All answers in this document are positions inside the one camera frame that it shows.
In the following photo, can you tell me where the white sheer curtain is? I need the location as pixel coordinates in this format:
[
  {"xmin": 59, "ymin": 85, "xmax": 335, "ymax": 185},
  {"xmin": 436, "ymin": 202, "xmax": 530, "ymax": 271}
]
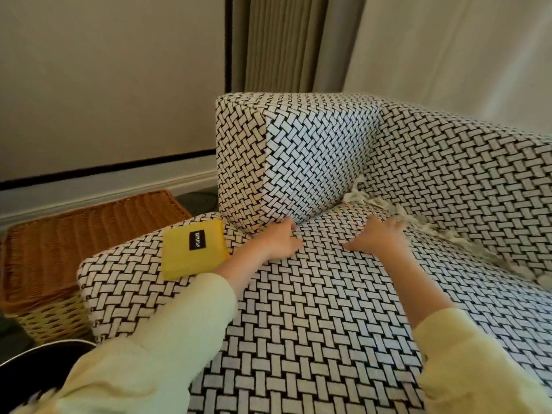
[{"xmin": 341, "ymin": 0, "xmax": 552, "ymax": 137}]

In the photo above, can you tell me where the white fringed throw blanket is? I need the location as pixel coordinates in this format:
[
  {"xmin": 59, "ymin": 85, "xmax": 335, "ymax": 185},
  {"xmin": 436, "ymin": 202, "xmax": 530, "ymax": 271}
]
[{"xmin": 343, "ymin": 176, "xmax": 552, "ymax": 292}]

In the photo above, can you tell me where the yellow folded cloth black label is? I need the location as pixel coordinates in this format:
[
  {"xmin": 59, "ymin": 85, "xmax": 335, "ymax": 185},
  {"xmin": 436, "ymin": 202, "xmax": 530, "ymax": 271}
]
[{"xmin": 160, "ymin": 217, "xmax": 231, "ymax": 281}]

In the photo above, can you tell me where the black round rimmed object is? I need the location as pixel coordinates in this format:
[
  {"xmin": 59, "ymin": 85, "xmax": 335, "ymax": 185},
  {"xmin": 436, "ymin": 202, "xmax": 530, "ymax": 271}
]
[{"xmin": 0, "ymin": 339, "xmax": 97, "ymax": 369}]

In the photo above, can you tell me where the beige pleated curtain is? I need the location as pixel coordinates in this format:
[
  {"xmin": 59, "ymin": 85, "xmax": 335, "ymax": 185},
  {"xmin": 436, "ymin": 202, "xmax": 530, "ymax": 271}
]
[{"xmin": 241, "ymin": 0, "xmax": 368, "ymax": 95}]

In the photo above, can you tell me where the person's left hand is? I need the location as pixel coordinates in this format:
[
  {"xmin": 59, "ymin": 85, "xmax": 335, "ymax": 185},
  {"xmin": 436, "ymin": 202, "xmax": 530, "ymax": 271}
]
[{"xmin": 247, "ymin": 219, "xmax": 304, "ymax": 266}]

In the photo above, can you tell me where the wicker basket with brown lid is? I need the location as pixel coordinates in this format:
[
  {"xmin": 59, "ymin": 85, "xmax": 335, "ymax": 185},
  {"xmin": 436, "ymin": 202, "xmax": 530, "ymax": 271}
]
[{"xmin": 0, "ymin": 189, "xmax": 194, "ymax": 346}]

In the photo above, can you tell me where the person's right hand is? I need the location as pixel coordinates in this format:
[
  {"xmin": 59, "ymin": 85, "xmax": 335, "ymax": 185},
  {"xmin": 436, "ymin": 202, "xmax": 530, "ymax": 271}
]
[{"xmin": 343, "ymin": 215, "xmax": 409, "ymax": 260}]

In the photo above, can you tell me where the person's right forearm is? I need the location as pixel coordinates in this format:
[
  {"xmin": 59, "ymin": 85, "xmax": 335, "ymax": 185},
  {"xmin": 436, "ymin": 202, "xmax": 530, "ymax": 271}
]
[{"xmin": 385, "ymin": 248, "xmax": 552, "ymax": 414}]

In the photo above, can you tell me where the person's left forearm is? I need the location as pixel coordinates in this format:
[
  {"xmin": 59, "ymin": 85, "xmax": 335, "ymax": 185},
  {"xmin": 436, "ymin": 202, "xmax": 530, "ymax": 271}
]
[{"xmin": 0, "ymin": 245, "xmax": 269, "ymax": 414}]

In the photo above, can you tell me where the black white woven seat cushion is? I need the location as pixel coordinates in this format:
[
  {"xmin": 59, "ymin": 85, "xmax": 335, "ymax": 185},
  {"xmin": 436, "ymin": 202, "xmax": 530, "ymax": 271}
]
[{"xmin": 77, "ymin": 202, "xmax": 552, "ymax": 414}]

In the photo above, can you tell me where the black white woven pattern sofa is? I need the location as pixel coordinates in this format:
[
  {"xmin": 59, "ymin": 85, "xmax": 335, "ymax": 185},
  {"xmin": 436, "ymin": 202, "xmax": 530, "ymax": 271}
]
[{"xmin": 215, "ymin": 91, "xmax": 552, "ymax": 294}]

